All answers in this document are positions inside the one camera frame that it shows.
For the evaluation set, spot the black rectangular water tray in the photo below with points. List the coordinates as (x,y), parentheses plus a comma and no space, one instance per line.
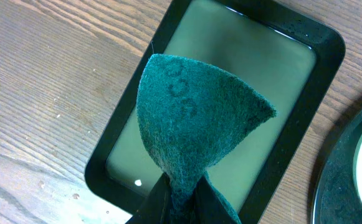
(289,58)

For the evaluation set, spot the green and yellow sponge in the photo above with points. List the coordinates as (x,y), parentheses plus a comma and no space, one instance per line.
(191,115)

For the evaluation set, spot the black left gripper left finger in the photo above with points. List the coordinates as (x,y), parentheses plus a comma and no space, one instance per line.
(156,208)

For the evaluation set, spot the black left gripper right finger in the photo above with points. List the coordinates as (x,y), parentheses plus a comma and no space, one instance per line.
(210,206)

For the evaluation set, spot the round black serving tray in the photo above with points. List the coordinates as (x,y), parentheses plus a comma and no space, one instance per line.
(335,199)

